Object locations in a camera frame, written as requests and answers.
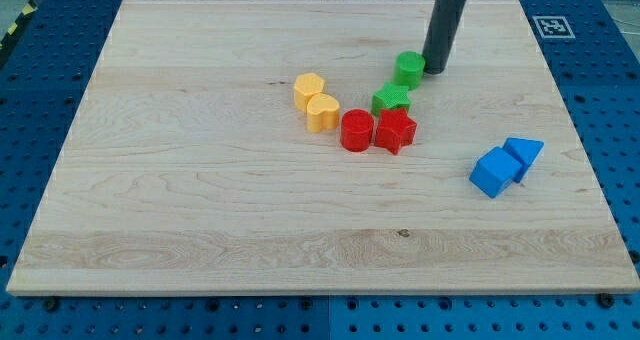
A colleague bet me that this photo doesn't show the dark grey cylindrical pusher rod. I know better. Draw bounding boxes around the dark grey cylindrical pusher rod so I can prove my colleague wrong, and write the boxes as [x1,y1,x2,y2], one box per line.
[422,0,467,75]

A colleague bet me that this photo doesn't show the red star block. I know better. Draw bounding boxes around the red star block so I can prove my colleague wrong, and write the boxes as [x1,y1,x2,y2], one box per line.
[374,108,417,155]

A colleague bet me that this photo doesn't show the red cylinder block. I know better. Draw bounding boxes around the red cylinder block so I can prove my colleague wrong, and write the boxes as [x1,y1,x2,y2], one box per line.
[340,109,374,152]

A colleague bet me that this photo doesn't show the blue cube block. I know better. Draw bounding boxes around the blue cube block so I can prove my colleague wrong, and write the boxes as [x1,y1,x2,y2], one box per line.
[469,147,522,198]

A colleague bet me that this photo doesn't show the green cylinder block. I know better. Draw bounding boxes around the green cylinder block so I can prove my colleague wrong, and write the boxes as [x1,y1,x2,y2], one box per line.
[392,51,426,90]

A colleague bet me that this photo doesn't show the blue triangle block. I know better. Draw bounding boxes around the blue triangle block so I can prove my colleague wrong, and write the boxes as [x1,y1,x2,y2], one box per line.
[502,137,544,183]

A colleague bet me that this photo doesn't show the yellow heart block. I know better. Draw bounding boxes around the yellow heart block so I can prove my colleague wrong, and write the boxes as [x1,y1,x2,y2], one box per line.
[306,93,340,133]

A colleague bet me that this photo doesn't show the green star block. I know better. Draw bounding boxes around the green star block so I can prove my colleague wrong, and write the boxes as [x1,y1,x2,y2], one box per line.
[371,82,411,116]

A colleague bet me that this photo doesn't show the light wooden board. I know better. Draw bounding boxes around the light wooden board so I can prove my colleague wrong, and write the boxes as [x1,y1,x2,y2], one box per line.
[7,0,639,296]

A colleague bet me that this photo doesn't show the white fiducial marker tag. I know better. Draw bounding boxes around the white fiducial marker tag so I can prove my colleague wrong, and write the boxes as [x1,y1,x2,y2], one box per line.
[533,15,575,39]

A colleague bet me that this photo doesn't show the yellow hexagon block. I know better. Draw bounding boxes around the yellow hexagon block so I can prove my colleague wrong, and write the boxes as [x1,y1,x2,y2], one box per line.
[293,73,326,113]

